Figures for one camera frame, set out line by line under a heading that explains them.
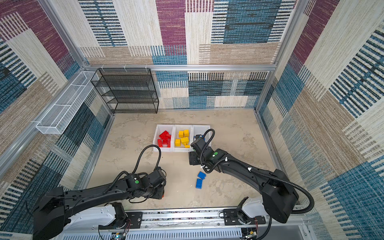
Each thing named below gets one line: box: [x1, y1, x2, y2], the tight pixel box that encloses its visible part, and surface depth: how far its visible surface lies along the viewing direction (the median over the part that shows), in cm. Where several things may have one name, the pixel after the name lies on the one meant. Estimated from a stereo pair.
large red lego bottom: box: [157, 139, 164, 148], surface depth 101 cm
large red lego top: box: [159, 130, 171, 143], surface depth 104 cm
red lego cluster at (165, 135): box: [162, 131, 172, 140], surface depth 105 cm
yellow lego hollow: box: [183, 129, 190, 137], surface depth 104 cm
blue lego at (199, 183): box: [195, 178, 203, 189], surface depth 85 cm
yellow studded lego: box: [181, 136, 189, 146], surface depth 99 cm
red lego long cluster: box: [162, 138, 171, 148], surface depth 102 cm
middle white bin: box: [173, 125, 194, 152], surface depth 101 cm
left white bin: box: [164, 124, 175, 152], surface depth 98 cm
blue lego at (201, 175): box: [197, 171, 207, 180], surface depth 89 cm
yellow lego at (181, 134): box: [178, 130, 185, 138], surface depth 104 cm
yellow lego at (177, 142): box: [175, 139, 181, 147], surface depth 100 cm
